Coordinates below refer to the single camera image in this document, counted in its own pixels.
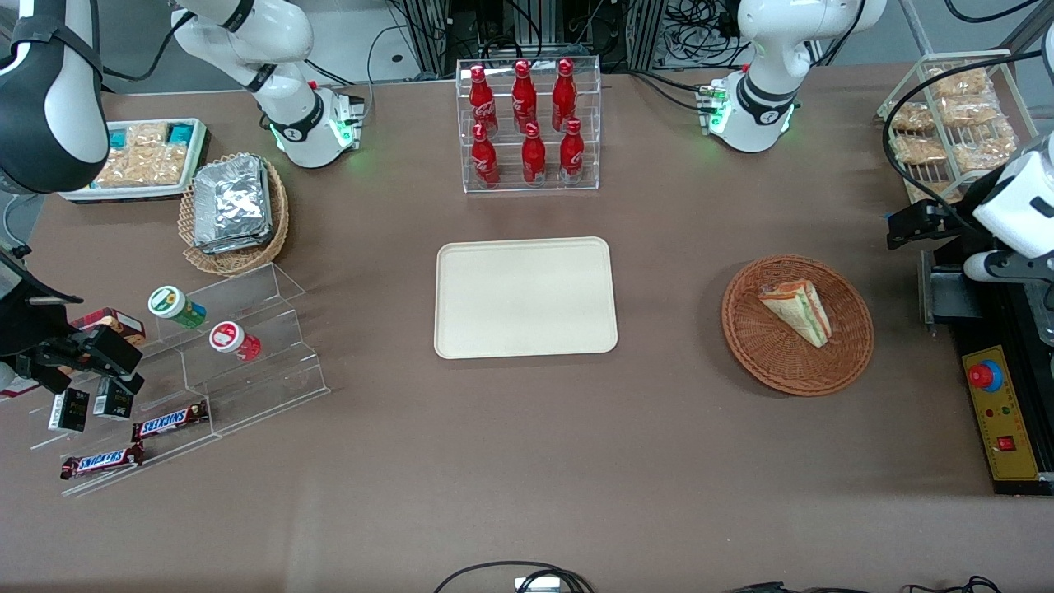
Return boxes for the green lid snack cup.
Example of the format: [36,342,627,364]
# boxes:
[147,285,208,330]

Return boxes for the small black box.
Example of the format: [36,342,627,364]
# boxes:
[92,377,135,421]
[48,387,90,433]

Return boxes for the grey metal bracket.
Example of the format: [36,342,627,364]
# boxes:
[918,250,985,329]

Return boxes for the clear acrylic bottle rack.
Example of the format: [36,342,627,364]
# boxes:
[455,56,602,194]

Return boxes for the black looped cables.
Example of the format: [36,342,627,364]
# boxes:
[432,562,595,593]

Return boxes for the clear acrylic stepped display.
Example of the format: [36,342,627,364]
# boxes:
[29,262,332,498]

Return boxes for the aluminium frame post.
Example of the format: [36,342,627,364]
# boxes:
[403,0,450,79]
[626,0,668,72]

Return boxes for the triangular sandwich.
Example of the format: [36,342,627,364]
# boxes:
[759,280,832,348]

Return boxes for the silver foil packages stack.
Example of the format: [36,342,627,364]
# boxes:
[193,155,274,254]

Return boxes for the round brown wicker basket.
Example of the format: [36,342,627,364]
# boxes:
[721,254,875,398]

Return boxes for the Snickers chocolate bar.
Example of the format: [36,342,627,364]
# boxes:
[59,443,146,481]
[132,400,209,442]

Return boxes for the red lid snack cup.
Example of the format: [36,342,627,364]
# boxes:
[208,321,263,363]

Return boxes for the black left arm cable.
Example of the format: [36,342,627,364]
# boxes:
[883,49,1054,240]

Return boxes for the tangled black cables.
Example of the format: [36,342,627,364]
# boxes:
[665,0,752,68]

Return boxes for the dark red snack box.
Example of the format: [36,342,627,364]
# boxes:
[70,307,147,347]

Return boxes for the clear wrapped bread packet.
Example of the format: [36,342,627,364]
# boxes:
[893,133,948,166]
[906,177,960,205]
[926,68,993,100]
[947,119,1018,171]
[939,95,1001,128]
[889,100,935,133]

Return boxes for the white wire rack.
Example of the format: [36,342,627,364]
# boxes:
[875,49,1042,207]

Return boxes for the black thin cables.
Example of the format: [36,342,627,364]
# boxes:
[725,576,1002,593]

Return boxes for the red cola bottle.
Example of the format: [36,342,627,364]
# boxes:
[559,118,585,184]
[521,122,548,186]
[552,58,577,131]
[471,122,501,189]
[512,59,538,133]
[469,66,499,137]

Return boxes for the light wicker basket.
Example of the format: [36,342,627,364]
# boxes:
[178,152,291,277]

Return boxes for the black box yellow panel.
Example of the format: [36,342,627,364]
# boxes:
[951,280,1054,495]

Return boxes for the white snack tray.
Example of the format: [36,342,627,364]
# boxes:
[58,118,211,203]

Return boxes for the beige rectangular tray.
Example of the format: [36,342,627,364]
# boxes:
[434,236,619,361]

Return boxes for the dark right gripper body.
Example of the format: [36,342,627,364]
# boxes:
[0,251,83,381]

